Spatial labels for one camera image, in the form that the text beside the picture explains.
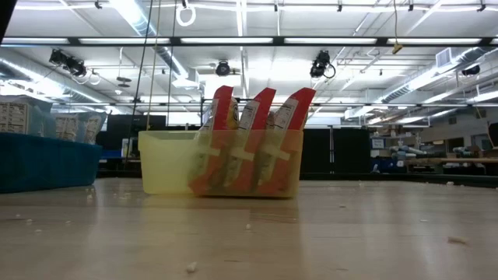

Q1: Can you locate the red Maruchan ramen packet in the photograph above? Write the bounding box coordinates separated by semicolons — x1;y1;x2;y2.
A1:
226;96;240;131
223;87;277;195
188;85;234;195
256;87;317;198

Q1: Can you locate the blue Maruchan ramen packet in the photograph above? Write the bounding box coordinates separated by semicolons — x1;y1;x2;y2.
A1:
53;113;82;142
81;111;109;145
0;99;54;136

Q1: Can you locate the blue plastic bin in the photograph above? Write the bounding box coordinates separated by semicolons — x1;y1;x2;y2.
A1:
0;131;103;194

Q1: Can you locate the yellow plastic bin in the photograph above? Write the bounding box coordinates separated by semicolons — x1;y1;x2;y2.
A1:
138;129;304;199

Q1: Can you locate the black partition panel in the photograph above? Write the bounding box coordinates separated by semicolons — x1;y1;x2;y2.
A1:
303;126;373;176

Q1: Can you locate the black ceiling-mounted device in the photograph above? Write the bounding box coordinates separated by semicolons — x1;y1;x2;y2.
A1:
309;49;336;79
48;48;89;78

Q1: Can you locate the black computer monitor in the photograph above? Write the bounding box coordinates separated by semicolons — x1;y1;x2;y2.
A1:
107;114;167;133

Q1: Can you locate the long wooden workbench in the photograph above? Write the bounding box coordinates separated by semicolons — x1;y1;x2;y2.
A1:
404;155;498;176

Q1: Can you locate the black overhead camera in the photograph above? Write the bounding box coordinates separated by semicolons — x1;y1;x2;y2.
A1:
215;60;233;78

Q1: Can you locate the hanging black cable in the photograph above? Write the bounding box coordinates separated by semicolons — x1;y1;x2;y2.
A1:
124;0;155;166

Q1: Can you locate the white cable ring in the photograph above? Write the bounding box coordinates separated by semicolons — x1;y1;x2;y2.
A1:
174;2;198;28

